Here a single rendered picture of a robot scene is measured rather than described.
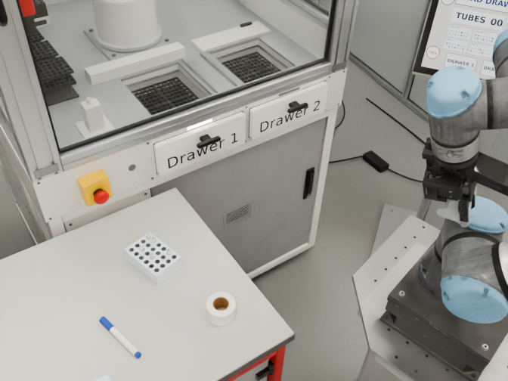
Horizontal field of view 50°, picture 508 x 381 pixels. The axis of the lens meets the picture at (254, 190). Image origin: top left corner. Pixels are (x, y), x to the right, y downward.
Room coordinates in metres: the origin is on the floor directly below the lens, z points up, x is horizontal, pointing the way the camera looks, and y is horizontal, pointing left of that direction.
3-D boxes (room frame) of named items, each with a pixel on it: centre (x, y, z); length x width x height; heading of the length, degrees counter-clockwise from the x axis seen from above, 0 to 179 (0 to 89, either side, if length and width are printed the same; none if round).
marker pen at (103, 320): (0.65, 0.29, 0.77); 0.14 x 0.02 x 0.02; 49
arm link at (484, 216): (0.78, -0.46, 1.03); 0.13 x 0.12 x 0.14; 167
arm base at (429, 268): (0.79, -0.47, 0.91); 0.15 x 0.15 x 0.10
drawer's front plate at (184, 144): (1.22, 0.16, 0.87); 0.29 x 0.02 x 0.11; 126
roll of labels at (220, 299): (0.73, 0.06, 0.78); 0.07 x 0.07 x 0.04
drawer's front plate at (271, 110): (1.41, -0.10, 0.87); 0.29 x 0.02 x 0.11; 126
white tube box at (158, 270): (0.87, 0.25, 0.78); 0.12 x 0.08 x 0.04; 51
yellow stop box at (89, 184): (1.01, 0.41, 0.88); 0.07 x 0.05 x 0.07; 126
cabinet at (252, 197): (1.64, 0.40, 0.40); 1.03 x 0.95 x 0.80; 126
